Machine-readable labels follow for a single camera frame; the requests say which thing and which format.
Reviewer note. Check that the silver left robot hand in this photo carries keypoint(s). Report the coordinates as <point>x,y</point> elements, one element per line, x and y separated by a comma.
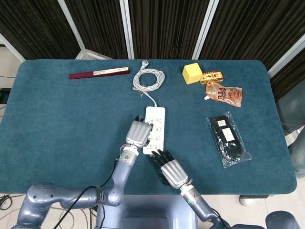
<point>138,132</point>

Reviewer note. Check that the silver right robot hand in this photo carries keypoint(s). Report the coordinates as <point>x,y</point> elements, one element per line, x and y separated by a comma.
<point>172,173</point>

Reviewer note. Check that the white power strip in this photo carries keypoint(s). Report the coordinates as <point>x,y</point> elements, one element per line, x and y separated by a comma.
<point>158,128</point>

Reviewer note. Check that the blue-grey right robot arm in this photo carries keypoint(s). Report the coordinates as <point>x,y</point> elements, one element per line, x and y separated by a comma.
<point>200,205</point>

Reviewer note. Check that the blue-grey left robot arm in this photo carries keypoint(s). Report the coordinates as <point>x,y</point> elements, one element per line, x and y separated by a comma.
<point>119,176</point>

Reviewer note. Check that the blue-grey robot torso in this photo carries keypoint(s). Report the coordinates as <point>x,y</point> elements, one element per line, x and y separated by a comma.
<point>147,210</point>

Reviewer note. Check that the black socks in plastic bag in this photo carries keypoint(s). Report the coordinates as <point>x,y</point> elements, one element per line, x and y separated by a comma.
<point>228,138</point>

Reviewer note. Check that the dark red flat box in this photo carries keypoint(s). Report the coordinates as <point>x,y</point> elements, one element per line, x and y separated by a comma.
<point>100,73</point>

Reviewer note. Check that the yellow foam cube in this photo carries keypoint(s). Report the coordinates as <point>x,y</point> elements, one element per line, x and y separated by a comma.
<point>191,75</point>

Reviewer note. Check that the teal table cloth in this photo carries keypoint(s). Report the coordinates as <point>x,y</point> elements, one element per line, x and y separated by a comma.
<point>59,119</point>

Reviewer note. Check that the black table base foot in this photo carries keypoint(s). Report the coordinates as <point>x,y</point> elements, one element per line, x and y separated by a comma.
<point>259,196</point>

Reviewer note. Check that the yellow red small box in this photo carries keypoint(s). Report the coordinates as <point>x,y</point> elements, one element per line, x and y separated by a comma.
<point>212,77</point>

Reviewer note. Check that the orange sauce pouch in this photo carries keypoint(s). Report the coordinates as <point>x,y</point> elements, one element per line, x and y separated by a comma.
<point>224,94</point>

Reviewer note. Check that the dark slatted partition panel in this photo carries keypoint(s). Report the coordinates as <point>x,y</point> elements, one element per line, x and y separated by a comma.
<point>31,23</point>
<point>166,28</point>
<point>252,28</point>
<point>100,23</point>

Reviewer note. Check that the white partition frame post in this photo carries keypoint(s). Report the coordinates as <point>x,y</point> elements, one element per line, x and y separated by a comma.
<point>71,23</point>
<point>13,47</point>
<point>126,28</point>
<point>205,28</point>
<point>286,55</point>

